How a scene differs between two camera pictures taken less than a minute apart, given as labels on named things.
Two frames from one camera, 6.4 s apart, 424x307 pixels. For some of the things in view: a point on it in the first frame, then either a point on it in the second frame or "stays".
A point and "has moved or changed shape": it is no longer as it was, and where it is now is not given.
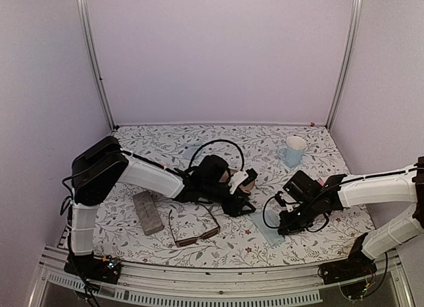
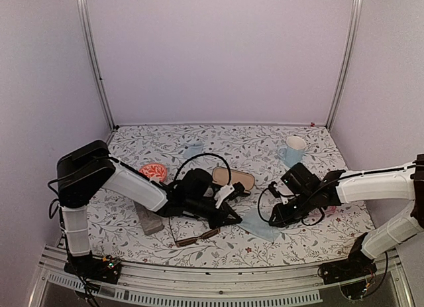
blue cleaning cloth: x=267 y=223 has moved or changed shape
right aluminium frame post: x=358 y=12 stays
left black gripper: x=236 y=211 -> x=221 y=219
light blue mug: x=293 y=152 stays
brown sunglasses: x=180 y=243 stays
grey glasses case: x=148 y=213 stays
